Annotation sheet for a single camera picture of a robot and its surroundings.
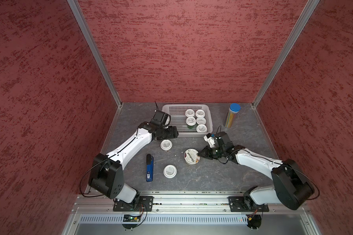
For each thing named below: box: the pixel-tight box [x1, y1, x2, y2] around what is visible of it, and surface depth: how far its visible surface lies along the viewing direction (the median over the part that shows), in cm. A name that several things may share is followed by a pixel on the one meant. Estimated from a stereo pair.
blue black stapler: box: [146, 153, 154, 183], surface depth 85 cm
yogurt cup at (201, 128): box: [196, 123, 208, 133], surface depth 99 cm
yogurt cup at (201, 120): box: [195, 117, 207, 125], surface depth 102 cm
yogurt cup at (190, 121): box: [185, 116, 197, 126], surface depth 102 cm
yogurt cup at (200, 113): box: [195, 109, 206, 118], surface depth 106 cm
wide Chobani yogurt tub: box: [183, 148, 201, 165], surface depth 85 cm
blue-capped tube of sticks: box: [225, 102, 241, 129], surface depth 95 cm
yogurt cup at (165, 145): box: [159, 139, 173, 151], surface depth 91 cm
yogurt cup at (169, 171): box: [163, 164, 177, 179], surface depth 80 cm
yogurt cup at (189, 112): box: [184, 108, 195, 118], surface depth 106 cm
